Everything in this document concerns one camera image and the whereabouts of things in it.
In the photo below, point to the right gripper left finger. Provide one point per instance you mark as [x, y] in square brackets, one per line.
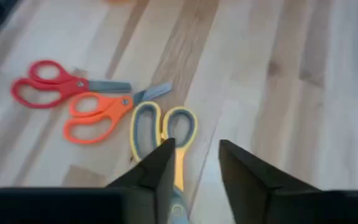
[73, 205]

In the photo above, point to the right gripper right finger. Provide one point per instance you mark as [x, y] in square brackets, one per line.
[275, 202]

